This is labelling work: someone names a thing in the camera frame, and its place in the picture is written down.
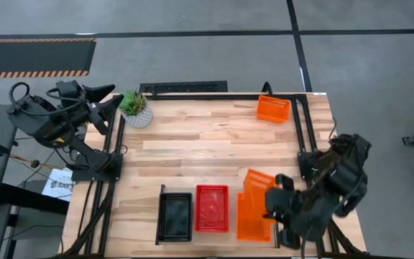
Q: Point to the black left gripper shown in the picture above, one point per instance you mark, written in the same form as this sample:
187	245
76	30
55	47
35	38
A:
77	111

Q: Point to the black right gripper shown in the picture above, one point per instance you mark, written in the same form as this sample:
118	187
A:
282	206

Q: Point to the orange plastic basket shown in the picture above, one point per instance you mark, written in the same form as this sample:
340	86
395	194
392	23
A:
250	226
273	109
257	190

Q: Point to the red plastic basket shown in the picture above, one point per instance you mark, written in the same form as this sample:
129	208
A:
211	208

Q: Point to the black plastic basket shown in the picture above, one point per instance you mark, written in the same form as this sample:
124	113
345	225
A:
174	217

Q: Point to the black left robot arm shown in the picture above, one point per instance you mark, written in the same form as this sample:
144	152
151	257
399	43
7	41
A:
34	118

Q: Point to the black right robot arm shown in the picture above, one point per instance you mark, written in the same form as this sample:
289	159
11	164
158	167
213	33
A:
347	172

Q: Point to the succulent in patterned white pot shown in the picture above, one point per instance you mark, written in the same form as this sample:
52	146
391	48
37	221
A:
138	118

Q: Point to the black hazard-striped floor mat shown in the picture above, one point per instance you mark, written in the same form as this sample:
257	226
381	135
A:
31	55

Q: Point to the white printed paper sheet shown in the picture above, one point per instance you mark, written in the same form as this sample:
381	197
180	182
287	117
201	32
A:
59	187

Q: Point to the black furniture beam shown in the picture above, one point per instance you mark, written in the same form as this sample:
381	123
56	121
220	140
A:
31	198

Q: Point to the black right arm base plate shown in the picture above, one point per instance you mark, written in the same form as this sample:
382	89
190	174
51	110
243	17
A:
303	169

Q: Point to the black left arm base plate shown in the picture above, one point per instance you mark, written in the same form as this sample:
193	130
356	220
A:
113	174

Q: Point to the black aluminium table frame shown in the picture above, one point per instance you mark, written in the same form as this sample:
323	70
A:
228	96

